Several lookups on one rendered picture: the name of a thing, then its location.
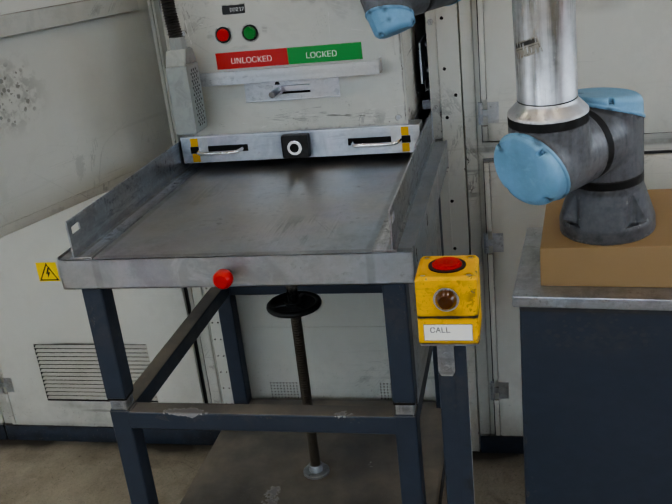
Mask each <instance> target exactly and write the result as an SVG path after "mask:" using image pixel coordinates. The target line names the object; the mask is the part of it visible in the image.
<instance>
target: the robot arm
mask: <svg viewBox="0 0 672 504"><path fill-rule="evenodd" d="M458 1H461V0H360V2H361V4H362V7H363V10H364V12H365V18H366V20H367V21H368V22H369V24H370V27H371V29H372V31H373V34H374V36H375V37H376V38H378V39H385V38H389V37H392V36H394V35H397V34H399V33H401V32H404V31H406V30H408V29H410V28H411V27H413V26H414V25H415V22H416V21H415V17H414V16H415V15H419V14H422V13H424V12H427V11H431V10H434V9H437V8H440V7H443V6H450V5H453V4H455V3H457V2H458ZM512 18H513V36H514V54H515V72H516V90H517V101H516V103H515V104H514V105H513V106H512V107H511V108H510V109H509V110H508V113H507V118H508V134H507V135H505V136H504V137H503V138H502V139H501V140H500V142H499V144H497V146H496V148H495V151H494V165H495V169H496V172H497V175H498V177H499V179H500V181H501V182H502V184H503V185H504V187H506V188H507V189H508V190H509V192H510V193H511V194H512V195H513V196H514V197H516V198H517V199H519V200H520V201H522V202H525V203H527V204H531V205H545V204H548V203H550V202H553V201H555V200H560V199H562V198H564V197H565V199H564V202H563V206H562V209H561V212H560V217H559V221H560V231H561V233H562V234H563V235H564V236H565V237H567V238H569V239H571V240H573V241H576V242H579V243H584V244H589V245H601V246H608V245H621V244H627V243H631V242H635V241H638V240H641V239H643V238H645V237H647V236H649V235H650V234H651V233H652V232H653V231H654V230H655V227H656V214H655V210H654V207H653V204H652V202H651V199H650V196H649V194H648V191H647V188H646V185H645V182H644V118H645V117H646V115H645V114H644V101H643V98H642V96H641V95H640V94H639V93H637V92H636V91H633V90H629V89H623V88H610V87H597V88H583V89H578V74H577V33H576V0H512Z"/></svg>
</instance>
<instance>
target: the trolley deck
mask: <svg viewBox="0 0 672 504"><path fill-rule="evenodd" d="M412 153H413V152H407V153H387V154H367V155H347V156H327V157H307V158H287V159H267V160H247V161H227V162H208V163H206V164H205V165H204V166H203V167H202V168H200V169H199V170H198V171H197V172H196V173H194V174H193V175H192V176H191V177H190V178H188V179H187V180H186V181H185V182H184V183H182V184H181V185H180V186H179V187H178V188H176V189H175V190H174V191H173V192H172V193H170V194H169V195H168V196H167V197H166V198H164V199H163V200H162V201H161V202H160V203H158V204H157V205H156V206H155V207H154V208H152V209H151V210H150V211H149V212H148V213H146V214H145V215H144V216H143V217H142V218H141V219H139V220H138V221H137V222H136V223H135V224H133V225H132V226H131V227H130V228H129V229H127V230H126V231H125V232H124V233H123V234H121V235H120V236H119V237H118V238H117V239H115V240H114V241H113V242H112V243H111V244H109V245H108V246H107V247H106V248H105V249H103V250H102V251H101V252H100V253H99V254H97V255H96V256H95V257H94V258H93V259H77V260H71V257H72V251H71V247H70V248H69V249H67V250H66V251H65V252H64V253H62V254H61V255H60V256H58V257H57V258H56V259H57V263H58V267H59V271H60V275H61V279H62V284H63V288H64V289H124V288H186V287H216V286H215V285H214V283H213V275H214V274H215V273H216V272H217V271H218V270H219V269H230V270H231V271H232V275H233V283H232V284H231V286H230V287H249V286H311V285H373V284H415V281H414V280H415V276H416V273H417V269H418V265H419V262H420V259H421V258H422V257H423V256H424V252H425V249H426V245H427V241H428V238H429V234H430V230H431V226H432V223H433V219H434V215H435V212H436V208H437V204H438V200H439V197H440V193H441V189H442V186H443V182H444V178H445V174H446V171H447V167H448V153H447V140H445V141H442V142H435V143H434V146H433V149H432V152H431V154H430V157H429V160H428V163H427V166H426V169H425V172H424V174H423V177H422V180H421V183H420V186H419V189H418V192H417V194H416V197H415V200H414V203H413V206H412V209H411V212H410V214H409V217H408V220H407V223H406V226H405V229H404V232H403V234H402V237H401V240H400V243H399V246H398V249H397V252H372V251H371V250H372V248H373V245H374V243H375V241H376V238H377V236H378V234H379V231H380V229H381V226H382V224H383V222H384V219H385V217H386V215H387V212H388V209H389V207H390V205H391V202H392V200H393V198H394V195H395V193H396V190H397V188H398V186H399V183H400V181H401V179H402V176H403V174H404V172H405V169H406V167H407V165H408V162H409V160H410V157H411V155H412Z"/></svg>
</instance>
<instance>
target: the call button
mask: <svg viewBox="0 0 672 504"><path fill-rule="evenodd" d="M461 266H462V261H460V260H459V259H458V258H455V257H442V258H438V259H436V260H435V261H434V262H433V263H432V267H433V268H435V269H438V270H453V269H457V268H459V267H461Z"/></svg>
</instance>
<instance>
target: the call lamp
mask: <svg viewBox="0 0 672 504"><path fill-rule="evenodd" d="M433 303H434V305H435V307H436V308H438V309H439V310H441V311H445V312H448V311H452V310H454V309H455V308H456V307H457V306H458V304H459V296H458V294H457V292H456V291H455V290H453V289H451V288H448V287H444V288H440V289H438V290H437V291H436V292H435V293H434V295H433Z"/></svg>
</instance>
